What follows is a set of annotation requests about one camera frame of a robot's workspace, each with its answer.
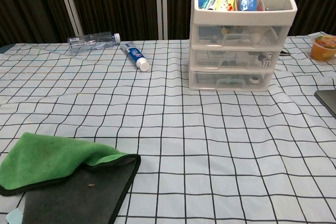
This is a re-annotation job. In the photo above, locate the light blue paper scrap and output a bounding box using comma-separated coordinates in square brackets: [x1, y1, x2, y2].
[5, 207, 24, 224]

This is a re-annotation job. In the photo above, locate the blue white sachet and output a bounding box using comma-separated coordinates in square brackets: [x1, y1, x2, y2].
[238, 0, 259, 12]

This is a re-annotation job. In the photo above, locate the green and grey cloth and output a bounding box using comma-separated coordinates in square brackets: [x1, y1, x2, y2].
[0, 132, 142, 224]

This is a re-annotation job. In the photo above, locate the orange jelly cup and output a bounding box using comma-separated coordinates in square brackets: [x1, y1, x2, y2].
[310, 34, 336, 61]

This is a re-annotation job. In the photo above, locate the grey laptop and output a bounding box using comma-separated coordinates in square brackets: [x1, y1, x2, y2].
[314, 89, 336, 119]

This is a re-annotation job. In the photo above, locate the blue white toothpaste tube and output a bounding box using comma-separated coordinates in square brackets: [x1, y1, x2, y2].
[120, 42, 150, 72]

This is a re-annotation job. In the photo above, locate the black folding screen divider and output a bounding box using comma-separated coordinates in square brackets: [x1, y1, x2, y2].
[0, 0, 336, 49]

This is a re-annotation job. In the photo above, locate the checkered light blue tablecloth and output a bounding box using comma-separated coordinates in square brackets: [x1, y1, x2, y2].
[0, 34, 336, 224]

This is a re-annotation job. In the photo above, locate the yellow snack packet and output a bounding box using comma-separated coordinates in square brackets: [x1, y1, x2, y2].
[214, 0, 236, 11]

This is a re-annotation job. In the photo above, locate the white drawer organizer with stationery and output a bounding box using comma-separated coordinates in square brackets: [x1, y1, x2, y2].
[188, 0, 299, 92]

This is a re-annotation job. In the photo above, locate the clear plastic water bottle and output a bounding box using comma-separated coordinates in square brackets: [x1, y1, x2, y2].
[67, 31, 121, 55]

